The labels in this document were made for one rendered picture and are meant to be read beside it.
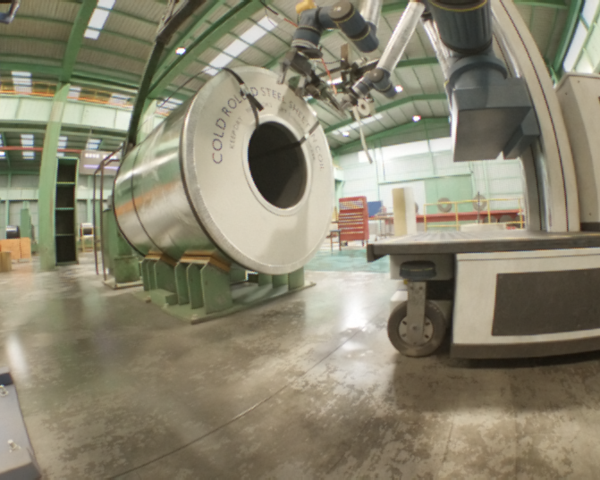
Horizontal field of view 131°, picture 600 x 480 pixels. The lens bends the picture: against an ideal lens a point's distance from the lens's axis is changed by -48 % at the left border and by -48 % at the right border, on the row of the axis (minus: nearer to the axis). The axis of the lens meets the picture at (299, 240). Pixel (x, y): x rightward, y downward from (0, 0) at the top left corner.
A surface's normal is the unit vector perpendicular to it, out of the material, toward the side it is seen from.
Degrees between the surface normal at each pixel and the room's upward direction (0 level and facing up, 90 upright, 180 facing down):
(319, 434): 0
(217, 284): 90
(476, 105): 90
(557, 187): 90
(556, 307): 90
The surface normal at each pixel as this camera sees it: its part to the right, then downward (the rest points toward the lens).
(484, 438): -0.06, -1.00
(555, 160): -0.52, 0.05
